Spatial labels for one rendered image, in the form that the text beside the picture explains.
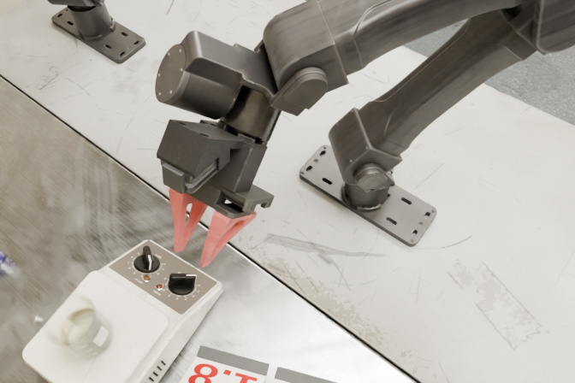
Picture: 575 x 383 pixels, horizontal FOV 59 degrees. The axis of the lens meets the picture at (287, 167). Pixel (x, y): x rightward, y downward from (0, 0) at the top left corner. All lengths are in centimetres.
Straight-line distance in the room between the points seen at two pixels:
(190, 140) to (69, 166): 44
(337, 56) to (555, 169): 48
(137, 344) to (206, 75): 31
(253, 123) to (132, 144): 38
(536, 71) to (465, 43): 178
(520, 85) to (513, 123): 138
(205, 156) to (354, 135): 23
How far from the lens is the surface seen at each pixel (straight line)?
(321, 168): 77
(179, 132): 45
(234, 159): 50
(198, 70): 47
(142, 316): 62
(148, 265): 67
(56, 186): 86
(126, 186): 81
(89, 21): 101
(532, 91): 226
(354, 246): 72
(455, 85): 59
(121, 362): 61
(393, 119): 60
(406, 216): 74
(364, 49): 48
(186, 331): 65
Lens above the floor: 155
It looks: 56 degrees down
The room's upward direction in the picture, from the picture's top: 4 degrees counter-clockwise
